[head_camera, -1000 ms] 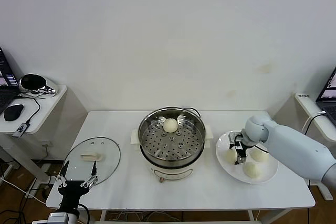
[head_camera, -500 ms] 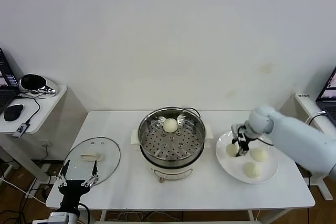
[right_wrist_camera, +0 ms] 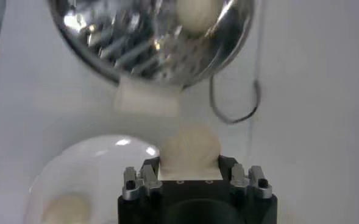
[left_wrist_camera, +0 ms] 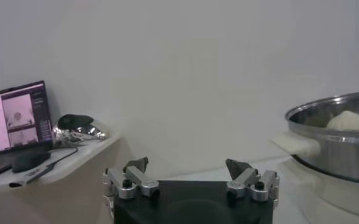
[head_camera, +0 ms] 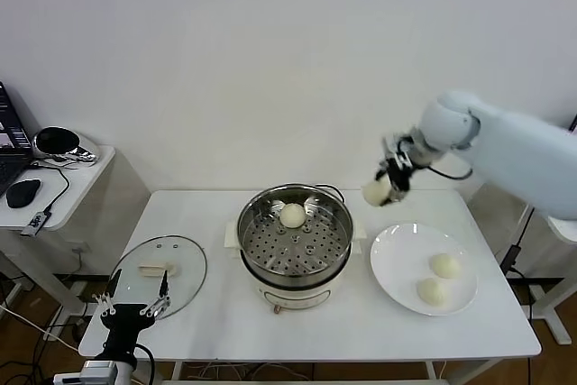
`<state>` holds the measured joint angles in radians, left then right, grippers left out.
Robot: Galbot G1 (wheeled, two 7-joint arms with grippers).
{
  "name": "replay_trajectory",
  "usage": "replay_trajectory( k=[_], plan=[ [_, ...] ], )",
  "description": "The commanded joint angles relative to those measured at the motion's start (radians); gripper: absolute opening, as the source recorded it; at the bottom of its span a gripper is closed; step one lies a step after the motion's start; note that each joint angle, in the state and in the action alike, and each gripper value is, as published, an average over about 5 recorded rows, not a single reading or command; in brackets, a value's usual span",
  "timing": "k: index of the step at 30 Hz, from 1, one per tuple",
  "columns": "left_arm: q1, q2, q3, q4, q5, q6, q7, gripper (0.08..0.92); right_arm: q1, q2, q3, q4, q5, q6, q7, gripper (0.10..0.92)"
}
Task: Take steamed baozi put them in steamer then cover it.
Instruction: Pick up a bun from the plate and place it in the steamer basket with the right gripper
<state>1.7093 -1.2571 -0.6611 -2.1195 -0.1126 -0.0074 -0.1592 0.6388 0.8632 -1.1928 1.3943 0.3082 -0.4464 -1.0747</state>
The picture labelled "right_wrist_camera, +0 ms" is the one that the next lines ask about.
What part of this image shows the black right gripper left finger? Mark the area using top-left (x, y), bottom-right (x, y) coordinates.
top-left (122, 156), bottom-right (163, 201)

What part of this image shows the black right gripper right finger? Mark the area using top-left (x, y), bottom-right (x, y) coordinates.
top-left (218, 155), bottom-right (273, 200)

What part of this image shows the white steamed baozi bun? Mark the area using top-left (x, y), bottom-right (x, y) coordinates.
top-left (158, 123), bottom-right (223, 181)
top-left (176, 0), bottom-right (224, 35)
top-left (41, 194), bottom-right (92, 224)

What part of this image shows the stainless steel steamer pot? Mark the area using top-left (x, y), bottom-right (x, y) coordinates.
top-left (47, 0), bottom-right (255, 89)

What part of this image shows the round white plate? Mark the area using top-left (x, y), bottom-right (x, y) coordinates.
top-left (23, 135), bottom-right (162, 224)

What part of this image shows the black cooker power cord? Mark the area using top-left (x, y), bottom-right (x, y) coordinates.
top-left (208, 0), bottom-right (264, 125)

